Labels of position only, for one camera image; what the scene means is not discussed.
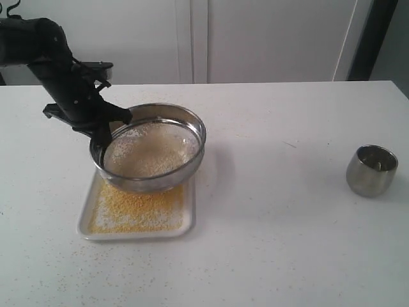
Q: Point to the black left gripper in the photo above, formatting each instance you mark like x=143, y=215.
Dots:
x=77, y=102

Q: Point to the round steel mesh sieve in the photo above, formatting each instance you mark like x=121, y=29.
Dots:
x=156, y=113

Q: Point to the stainless steel cup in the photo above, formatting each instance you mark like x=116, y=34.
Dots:
x=371, y=170

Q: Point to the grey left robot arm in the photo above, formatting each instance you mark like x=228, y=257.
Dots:
x=40, y=44

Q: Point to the yellow and white grain mix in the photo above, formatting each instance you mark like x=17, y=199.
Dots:
x=150, y=150

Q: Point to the yellow millet in tray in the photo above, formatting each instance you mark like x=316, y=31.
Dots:
x=118, y=211

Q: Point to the white square tray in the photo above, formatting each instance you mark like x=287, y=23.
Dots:
x=189, y=216

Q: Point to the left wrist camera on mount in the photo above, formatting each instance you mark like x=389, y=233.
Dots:
x=98, y=73

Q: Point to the dark door frame post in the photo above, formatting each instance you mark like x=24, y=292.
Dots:
x=371, y=39

